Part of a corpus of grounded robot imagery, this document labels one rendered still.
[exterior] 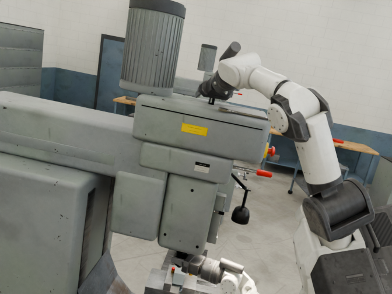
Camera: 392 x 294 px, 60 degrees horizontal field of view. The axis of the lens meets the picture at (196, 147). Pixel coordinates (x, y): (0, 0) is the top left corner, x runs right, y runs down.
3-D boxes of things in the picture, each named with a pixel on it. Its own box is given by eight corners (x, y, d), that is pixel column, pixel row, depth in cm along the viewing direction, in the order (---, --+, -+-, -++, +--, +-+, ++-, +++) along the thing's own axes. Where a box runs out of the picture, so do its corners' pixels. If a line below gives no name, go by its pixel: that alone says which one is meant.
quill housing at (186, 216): (207, 234, 150) (222, 166, 142) (202, 260, 130) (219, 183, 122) (165, 224, 151) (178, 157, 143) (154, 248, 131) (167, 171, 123)
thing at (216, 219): (216, 240, 141) (226, 193, 135) (215, 244, 137) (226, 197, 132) (206, 237, 141) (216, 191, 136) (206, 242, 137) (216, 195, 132)
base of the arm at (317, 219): (378, 229, 90) (349, 206, 100) (378, 191, 84) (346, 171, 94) (330, 253, 88) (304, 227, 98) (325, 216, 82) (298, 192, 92)
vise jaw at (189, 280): (196, 277, 170) (198, 270, 169) (193, 297, 155) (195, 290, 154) (185, 274, 170) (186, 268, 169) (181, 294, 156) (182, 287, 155)
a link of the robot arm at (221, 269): (214, 275, 143) (240, 286, 139) (206, 289, 133) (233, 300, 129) (220, 251, 140) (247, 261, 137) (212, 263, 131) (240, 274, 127)
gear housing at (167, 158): (230, 167, 143) (235, 144, 141) (228, 186, 120) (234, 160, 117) (153, 150, 146) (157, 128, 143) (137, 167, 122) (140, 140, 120)
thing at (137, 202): (168, 216, 153) (177, 162, 146) (154, 244, 129) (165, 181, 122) (127, 207, 154) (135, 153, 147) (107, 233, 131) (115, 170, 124)
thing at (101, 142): (175, 171, 146) (183, 126, 141) (164, 190, 124) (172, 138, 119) (2, 133, 152) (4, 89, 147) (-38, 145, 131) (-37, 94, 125)
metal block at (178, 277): (184, 277, 165) (186, 267, 164) (182, 286, 160) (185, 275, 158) (174, 275, 166) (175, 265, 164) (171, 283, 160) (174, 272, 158)
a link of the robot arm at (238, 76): (241, 70, 109) (267, 86, 99) (217, 77, 106) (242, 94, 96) (241, 51, 105) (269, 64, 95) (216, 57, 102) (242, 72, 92)
